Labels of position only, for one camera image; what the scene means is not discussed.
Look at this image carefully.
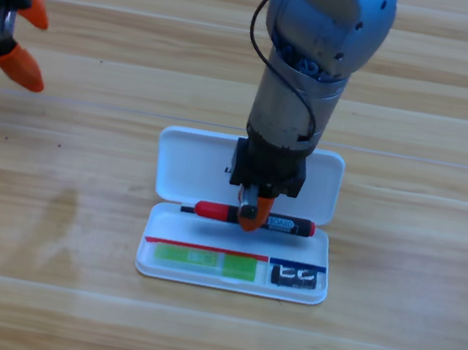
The red and black marker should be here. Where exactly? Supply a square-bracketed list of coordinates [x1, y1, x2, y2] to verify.
[193, 198, 318, 237]

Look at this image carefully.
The green and white highlighter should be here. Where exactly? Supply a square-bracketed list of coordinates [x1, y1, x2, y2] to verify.
[151, 240, 260, 284]

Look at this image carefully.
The black eraser with white print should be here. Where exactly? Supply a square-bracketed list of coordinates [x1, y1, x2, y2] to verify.
[269, 261, 320, 293]

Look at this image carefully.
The white Unitree pencil case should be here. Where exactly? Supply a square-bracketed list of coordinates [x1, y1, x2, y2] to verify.
[132, 121, 352, 309]

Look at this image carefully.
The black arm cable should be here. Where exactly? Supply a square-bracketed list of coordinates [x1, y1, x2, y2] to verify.
[232, 0, 339, 144]

